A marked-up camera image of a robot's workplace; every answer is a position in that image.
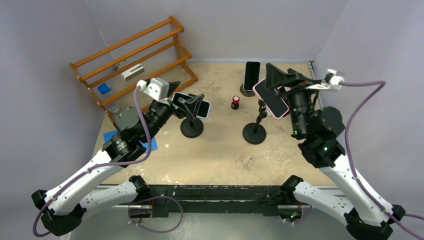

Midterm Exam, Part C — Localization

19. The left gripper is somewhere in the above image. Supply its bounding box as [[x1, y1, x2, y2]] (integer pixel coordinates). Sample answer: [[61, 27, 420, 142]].
[[140, 80, 203, 143]]

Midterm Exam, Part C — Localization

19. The pink case phone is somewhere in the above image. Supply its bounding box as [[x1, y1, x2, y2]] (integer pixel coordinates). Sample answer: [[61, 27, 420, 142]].
[[252, 79, 290, 120]]

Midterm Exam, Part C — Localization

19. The black phone on round stand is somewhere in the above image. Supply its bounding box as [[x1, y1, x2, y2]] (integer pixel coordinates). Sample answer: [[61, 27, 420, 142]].
[[243, 61, 261, 91]]

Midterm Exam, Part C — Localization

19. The white eraser block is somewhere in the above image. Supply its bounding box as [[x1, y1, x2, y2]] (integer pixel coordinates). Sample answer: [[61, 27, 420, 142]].
[[121, 63, 145, 82]]

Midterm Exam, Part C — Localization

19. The black base frame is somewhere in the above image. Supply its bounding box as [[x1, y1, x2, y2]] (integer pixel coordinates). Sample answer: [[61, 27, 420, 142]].
[[130, 184, 309, 222]]

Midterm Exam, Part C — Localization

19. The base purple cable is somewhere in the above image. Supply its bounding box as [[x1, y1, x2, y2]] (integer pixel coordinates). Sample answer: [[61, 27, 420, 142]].
[[127, 195, 184, 234]]

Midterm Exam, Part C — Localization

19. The orange wooden rack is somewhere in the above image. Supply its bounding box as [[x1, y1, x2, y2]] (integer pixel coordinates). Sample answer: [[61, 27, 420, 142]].
[[69, 15, 198, 123]]

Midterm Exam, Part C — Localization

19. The blue mat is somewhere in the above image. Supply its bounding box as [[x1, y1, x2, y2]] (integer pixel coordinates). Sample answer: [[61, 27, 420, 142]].
[[103, 130, 158, 151]]

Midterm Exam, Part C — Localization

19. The clear plastic cup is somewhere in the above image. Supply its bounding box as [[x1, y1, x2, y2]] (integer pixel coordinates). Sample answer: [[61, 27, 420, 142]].
[[105, 101, 121, 115]]

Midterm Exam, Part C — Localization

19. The light blue case phone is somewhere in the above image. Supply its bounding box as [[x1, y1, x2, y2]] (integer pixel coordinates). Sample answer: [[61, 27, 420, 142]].
[[172, 92, 211, 119]]

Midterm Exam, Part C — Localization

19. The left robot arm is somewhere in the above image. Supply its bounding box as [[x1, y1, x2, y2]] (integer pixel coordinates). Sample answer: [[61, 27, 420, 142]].
[[31, 77, 205, 238]]

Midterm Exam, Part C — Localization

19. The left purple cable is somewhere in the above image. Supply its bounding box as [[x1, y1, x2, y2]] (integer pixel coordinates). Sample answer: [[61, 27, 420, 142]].
[[32, 86, 153, 238]]

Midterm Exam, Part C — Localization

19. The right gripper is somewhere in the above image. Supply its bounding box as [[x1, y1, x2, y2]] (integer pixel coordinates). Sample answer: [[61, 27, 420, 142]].
[[264, 63, 323, 137]]

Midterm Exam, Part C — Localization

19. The red black stamp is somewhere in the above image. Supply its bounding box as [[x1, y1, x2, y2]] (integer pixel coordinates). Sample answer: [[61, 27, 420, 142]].
[[230, 95, 240, 110]]

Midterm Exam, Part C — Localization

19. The black phone stand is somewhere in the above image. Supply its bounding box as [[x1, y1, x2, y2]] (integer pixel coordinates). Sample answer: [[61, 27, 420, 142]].
[[179, 93, 205, 139], [242, 99, 268, 145]]

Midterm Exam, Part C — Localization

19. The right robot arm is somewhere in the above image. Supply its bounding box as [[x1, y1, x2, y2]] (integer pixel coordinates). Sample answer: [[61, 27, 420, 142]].
[[264, 63, 406, 240]]

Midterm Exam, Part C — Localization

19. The blue cube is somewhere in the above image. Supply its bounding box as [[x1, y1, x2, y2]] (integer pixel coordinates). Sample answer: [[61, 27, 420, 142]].
[[97, 82, 111, 95]]

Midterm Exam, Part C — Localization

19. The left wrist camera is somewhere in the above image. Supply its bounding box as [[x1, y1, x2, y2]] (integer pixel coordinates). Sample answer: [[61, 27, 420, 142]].
[[136, 77, 170, 101]]

